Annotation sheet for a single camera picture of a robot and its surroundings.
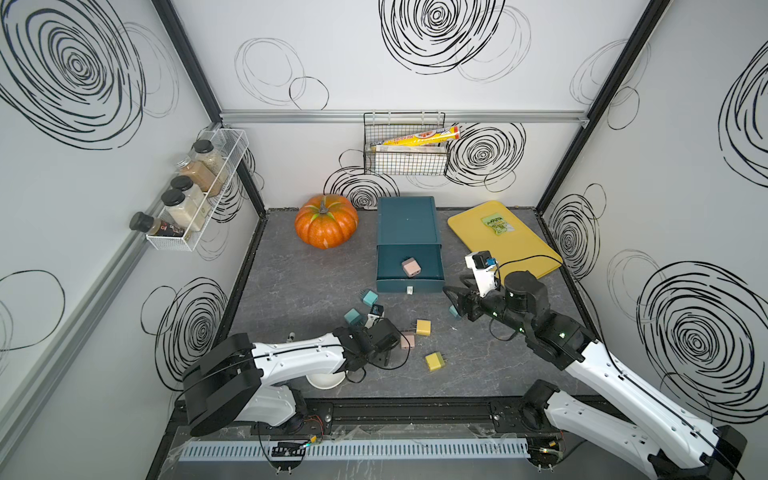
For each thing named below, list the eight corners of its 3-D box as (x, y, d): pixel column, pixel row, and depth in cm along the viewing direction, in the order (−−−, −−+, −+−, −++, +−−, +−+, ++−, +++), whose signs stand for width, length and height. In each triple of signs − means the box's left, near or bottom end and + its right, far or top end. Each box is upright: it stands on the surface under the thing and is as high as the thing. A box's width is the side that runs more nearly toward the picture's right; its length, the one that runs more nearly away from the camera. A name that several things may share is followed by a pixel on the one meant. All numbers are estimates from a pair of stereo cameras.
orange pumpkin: (300, 255, 107) (291, 233, 98) (309, 217, 120) (302, 194, 110) (354, 255, 107) (351, 233, 98) (358, 217, 120) (355, 194, 110)
